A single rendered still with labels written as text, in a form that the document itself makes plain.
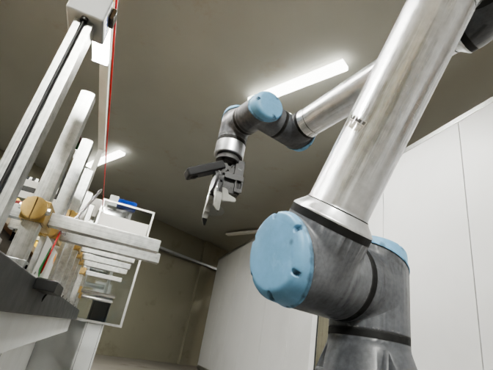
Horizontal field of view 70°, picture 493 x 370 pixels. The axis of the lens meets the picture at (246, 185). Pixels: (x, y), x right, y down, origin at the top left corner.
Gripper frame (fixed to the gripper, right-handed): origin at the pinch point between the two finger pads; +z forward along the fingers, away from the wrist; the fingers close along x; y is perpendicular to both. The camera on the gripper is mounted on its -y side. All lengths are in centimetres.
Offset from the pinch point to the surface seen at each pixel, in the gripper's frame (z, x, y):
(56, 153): -3.2, -7.2, -39.8
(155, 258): 9.6, 23.3, -9.2
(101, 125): -148, 248, -82
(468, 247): -69, 107, 224
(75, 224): 10.8, -2.6, -31.1
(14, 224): 10, 22, -50
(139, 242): 11.3, -2.0, -15.9
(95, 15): -22, -35, -36
